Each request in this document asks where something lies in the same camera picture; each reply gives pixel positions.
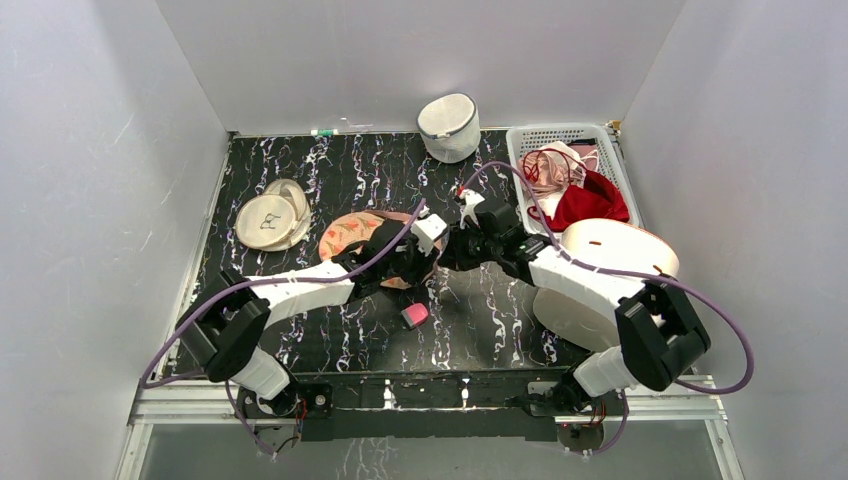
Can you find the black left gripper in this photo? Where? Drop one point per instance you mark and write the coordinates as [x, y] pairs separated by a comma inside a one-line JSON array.
[[422, 263]]

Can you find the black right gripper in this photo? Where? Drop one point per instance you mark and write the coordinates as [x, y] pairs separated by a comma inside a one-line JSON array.
[[465, 245]]

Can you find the floral mesh laundry bag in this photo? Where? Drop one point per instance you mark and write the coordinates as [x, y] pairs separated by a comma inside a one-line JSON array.
[[354, 229]]

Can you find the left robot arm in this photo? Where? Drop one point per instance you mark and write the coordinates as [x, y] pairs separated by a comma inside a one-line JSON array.
[[223, 328]]

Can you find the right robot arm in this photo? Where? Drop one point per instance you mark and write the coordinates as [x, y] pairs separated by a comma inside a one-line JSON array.
[[660, 335]]

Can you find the pink bra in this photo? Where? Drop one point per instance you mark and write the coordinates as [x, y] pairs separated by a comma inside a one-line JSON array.
[[556, 167]]

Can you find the white cylindrical mesh laundry bag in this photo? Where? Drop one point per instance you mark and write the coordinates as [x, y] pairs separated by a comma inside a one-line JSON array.
[[450, 128]]

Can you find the cream round laundry bag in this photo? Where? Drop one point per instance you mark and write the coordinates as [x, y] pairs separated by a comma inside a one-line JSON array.
[[276, 220]]

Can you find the red bra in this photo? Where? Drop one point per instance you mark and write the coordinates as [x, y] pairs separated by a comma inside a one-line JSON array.
[[599, 198]]

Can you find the large cream cylindrical bag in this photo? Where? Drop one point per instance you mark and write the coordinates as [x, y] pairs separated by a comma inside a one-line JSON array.
[[609, 244]]

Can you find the pink and grey stamp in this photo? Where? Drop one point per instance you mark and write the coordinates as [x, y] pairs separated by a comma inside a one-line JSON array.
[[415, 315]]

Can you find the white plastic basket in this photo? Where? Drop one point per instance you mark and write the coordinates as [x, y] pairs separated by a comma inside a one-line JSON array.
[[521, 140]]

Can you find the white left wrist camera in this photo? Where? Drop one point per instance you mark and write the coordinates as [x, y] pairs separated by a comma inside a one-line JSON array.
[[428, 231]]

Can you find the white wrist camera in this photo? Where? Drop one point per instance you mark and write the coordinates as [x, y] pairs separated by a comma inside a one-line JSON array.
[[428, 231], [468, 200]]

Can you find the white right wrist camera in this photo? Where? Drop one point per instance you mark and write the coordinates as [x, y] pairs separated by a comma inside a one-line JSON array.
[[468, 200]]

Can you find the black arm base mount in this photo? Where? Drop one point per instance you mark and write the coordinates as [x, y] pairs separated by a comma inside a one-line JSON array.
[[445, 404]]

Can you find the aluminium frame rail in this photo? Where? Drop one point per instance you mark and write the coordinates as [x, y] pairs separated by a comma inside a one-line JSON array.
[[199, 402]]

